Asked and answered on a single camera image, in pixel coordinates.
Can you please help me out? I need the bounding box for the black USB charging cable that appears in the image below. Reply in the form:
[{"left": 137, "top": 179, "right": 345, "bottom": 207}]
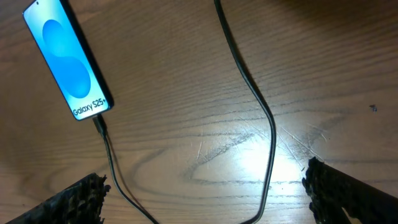
[{"left": 92, "top": 0, "right": 277, "bottom": 224}]

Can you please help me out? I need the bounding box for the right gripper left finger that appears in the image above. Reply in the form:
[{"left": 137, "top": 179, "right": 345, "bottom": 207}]
[{"left": 7, "top": 173, "right": 111, "bottom": 224}]

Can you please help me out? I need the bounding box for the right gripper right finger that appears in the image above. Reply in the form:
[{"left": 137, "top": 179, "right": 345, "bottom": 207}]
[{"left": 302, "top": 157, "right": 397, "bottom": 224}]

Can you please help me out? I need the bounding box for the blue-screen Galaxy smartphone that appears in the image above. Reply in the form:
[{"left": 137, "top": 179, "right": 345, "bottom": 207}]
[{"left": 22, "top": 0, "right": 114, "bottom": 121}]

